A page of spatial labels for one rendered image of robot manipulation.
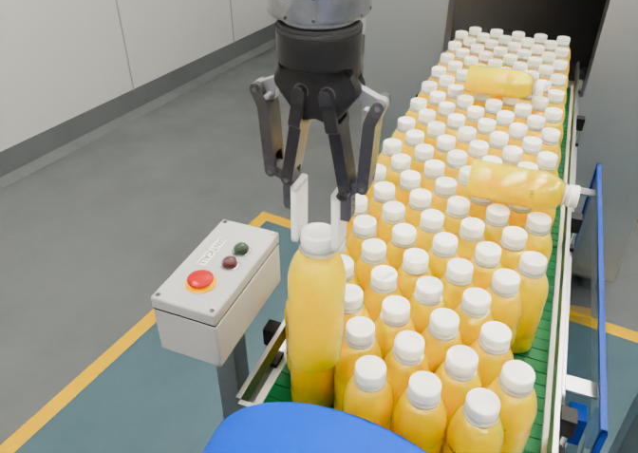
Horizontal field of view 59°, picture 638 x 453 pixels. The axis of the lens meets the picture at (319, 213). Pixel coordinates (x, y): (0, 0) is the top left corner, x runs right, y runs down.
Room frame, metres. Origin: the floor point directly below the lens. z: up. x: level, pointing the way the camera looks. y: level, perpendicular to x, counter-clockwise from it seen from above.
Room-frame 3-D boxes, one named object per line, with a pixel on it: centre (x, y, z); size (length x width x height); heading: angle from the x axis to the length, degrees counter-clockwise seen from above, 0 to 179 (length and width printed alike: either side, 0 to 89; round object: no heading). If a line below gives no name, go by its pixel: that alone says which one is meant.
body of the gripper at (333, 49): (0.50, 0.00, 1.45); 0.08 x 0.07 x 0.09; 68
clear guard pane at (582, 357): (0.84, -0.53, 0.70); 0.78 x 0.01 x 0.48; 158
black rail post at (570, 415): (0.48, -0.33, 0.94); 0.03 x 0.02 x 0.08; 158
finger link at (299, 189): (0.50, 0.02, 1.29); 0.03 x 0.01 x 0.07; 158
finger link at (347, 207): (0.48, -0.04, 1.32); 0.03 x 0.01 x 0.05; 68
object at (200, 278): (0.60, 0.16, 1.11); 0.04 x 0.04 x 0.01
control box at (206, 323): (0.65, 0.15, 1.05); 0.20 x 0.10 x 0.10; 158
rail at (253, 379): (1.25, -0.18, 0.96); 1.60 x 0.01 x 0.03; 158
